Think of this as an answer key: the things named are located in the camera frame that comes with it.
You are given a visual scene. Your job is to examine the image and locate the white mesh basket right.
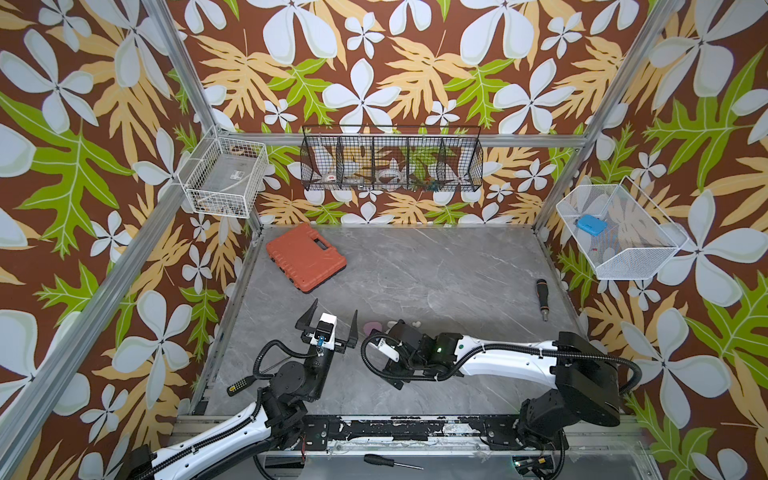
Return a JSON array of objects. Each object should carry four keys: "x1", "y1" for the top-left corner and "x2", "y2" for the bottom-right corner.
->
[{"x1": 556, "y1": 177, "x2": 689, "y2": 281}]

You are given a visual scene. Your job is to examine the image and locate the yellow black screwdriver left edge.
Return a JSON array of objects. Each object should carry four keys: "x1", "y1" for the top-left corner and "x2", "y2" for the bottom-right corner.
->
[{"x1": 226, "y1": 375, "x2": 256, "y2": 397}]

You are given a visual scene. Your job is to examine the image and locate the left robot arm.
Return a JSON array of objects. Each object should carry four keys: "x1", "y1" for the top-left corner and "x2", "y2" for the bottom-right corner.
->
[{"x1": 117, "y1": 302, "x2": 359, "y2": 479}]

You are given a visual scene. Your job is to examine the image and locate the purple earbud charging case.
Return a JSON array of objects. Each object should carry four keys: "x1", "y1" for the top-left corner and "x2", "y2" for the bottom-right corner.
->
[{"x1": 363, "y1": 322, "x2": 382, "y2": 336}]

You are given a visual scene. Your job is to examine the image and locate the aluminium frame post left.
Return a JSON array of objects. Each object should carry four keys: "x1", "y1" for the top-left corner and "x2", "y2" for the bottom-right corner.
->
[{"x1": 142, "y1": 1, "x2": 263, "y2": 235}]

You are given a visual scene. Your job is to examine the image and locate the aluminium frame post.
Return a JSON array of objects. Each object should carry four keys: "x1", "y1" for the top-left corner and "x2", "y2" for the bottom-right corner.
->
[
  {"x1": 142, "y1": 1, "x2": 263, "y2": 235},
  {"x1": 533, "y1": 0, "x2": 681, "y2": 233}
]

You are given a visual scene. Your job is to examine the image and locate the white wire basket left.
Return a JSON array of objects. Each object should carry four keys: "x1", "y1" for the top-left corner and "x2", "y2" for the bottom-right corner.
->
[{"x1": 178, "y1": 136, "x2": 270, "y2": 219}]

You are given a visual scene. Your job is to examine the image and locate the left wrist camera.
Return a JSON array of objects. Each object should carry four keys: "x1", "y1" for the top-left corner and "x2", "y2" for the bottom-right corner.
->
[{"x1": 311, "y1": 313, "x2": 338, "y2": 351}]

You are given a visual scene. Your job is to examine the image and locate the blue small box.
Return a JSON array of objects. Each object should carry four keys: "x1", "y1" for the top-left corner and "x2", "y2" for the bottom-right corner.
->
[{"x1": 576, "y1": 215, "x2": 608, "y2": 237}]

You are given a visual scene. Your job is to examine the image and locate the black wire basket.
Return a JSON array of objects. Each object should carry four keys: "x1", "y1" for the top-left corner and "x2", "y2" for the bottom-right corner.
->
[{"x1": 300, "y1": 125, "x2": 484, "y2": 192}]

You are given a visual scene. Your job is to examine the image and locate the red plastic tool case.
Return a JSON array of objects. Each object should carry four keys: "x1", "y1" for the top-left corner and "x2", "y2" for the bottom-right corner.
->
[{"x1": 266, "y1": 224, "x2": 347, "y2": 293}]

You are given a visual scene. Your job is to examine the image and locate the aluminium frame post right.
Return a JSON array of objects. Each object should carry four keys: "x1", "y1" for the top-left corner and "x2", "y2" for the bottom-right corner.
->
[{"x1": 533, "y1": 0, "x2": 681, "y2": 233}]

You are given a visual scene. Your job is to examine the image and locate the black handled screwdriver on table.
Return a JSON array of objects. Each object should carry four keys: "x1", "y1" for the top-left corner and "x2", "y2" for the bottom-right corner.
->
[{"x1": 535, "y1": 278, "x2": 550, "y2": 322}]

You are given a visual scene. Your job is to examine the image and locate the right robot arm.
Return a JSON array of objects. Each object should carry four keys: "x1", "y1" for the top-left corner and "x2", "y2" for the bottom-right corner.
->
[{"x1": 360, "y1": 321, "x2": 642, "y2": 450}]

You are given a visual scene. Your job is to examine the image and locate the black screwdriver on front rail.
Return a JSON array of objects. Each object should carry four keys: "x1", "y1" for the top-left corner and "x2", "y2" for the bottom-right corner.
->
[{"x1": 363, "y1": 454, "x2": 424, "y2": 471}]

